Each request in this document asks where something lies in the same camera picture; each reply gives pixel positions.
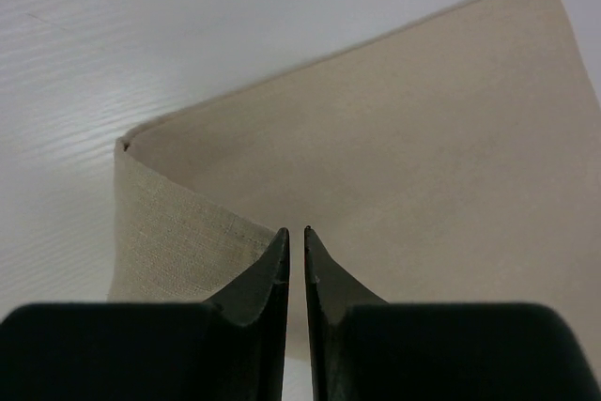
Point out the beige cloth napkin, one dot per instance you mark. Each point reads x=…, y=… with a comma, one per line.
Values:
x=455, y=159

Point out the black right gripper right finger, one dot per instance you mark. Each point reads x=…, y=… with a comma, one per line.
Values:
x=364, y=348

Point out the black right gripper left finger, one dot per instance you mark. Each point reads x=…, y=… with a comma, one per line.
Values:
x=228, y=347

